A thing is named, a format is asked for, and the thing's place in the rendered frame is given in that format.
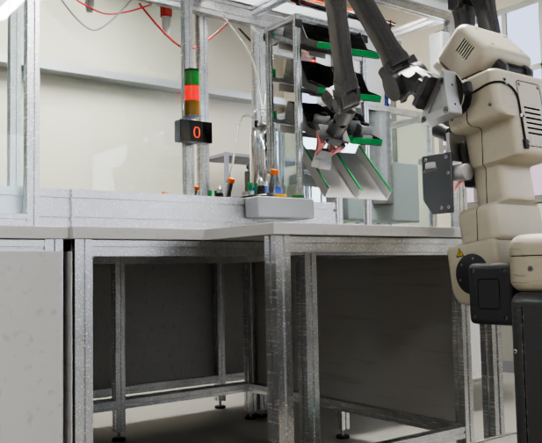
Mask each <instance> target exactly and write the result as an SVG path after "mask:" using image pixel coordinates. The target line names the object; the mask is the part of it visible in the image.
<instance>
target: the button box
mask: <svg viewBox="0 0 542 443"><path fill-rule="evenodd" d="M245 217H246V218H257V219H284V220H305V219H313V218H314V200H313V199H305V198H288V197H268V196H260V195H258V196H256V197H250V198H249V197H247V198H246V199H245Z"/></svg>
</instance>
